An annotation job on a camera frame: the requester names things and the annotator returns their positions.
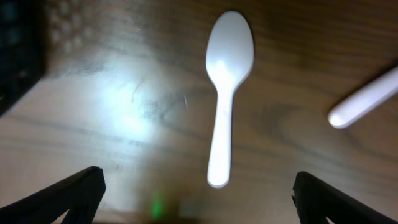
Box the pink-white plastic spoon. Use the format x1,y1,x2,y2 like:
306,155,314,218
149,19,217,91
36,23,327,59
206,11,254,188

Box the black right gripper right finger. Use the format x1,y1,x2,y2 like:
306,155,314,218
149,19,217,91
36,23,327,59
292,171,397,224

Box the dark green mesh basket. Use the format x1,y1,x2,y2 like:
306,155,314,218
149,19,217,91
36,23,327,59
1,0,46,115

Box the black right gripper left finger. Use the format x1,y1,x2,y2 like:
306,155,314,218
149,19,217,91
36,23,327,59
1,166,106,223

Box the pink plastic fork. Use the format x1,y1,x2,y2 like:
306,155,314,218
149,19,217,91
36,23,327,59
328,67,397,129

